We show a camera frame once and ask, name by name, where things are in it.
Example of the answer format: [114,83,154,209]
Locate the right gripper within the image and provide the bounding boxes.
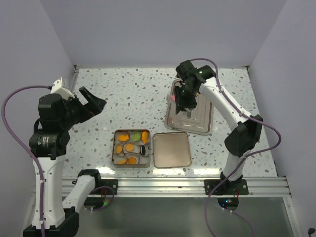
[175,84,198,114]

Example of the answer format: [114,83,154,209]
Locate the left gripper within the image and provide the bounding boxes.
[59,86,106,130]

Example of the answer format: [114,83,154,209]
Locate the metal tongs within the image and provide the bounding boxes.
[168,94,195,115]

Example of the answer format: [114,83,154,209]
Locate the orange animal cookie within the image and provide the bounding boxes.
[118,134,130,142]

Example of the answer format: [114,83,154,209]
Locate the gold tin lid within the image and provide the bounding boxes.
[153,132,191,169]

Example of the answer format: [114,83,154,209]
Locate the orange flower cookie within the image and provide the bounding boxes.
[115,145,123,154]

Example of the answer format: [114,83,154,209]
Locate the orange fish cookie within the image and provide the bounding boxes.
[141,131,149,144]

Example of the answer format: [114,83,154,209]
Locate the green round cookie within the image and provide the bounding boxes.
[132,133,141,142]

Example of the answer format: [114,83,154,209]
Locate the orange swirl cookie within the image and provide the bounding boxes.
[125,143,135,152]

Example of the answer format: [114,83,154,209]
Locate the black sandwich cookie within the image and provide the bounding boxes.
[140,145,148,156]

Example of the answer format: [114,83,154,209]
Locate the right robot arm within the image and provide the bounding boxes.
[173,60,263,194]

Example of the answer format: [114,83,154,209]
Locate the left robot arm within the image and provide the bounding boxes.
[23,87,107,237]

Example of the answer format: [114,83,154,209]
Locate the silver metal tray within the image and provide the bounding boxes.
[164,79,213,135]

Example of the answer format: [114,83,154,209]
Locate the gold cookie tin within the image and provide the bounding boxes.
[112,129,151,168]

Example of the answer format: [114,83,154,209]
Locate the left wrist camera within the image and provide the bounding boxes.
[50,77,74,100]

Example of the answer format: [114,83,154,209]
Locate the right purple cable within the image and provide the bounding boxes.
[190,58,282,237]

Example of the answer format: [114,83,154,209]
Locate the purple cable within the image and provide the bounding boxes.
[1,85,54,237]
[190,58,282,237]

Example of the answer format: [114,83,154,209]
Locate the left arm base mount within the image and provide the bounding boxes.
[97,179,119,196]

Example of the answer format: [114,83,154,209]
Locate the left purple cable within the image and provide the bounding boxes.
[1,85,54,237]

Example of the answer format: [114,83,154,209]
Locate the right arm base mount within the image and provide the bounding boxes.
[204,179,249,195]

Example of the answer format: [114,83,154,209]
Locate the aluminium front rail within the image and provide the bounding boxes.
[32,175,293,198]

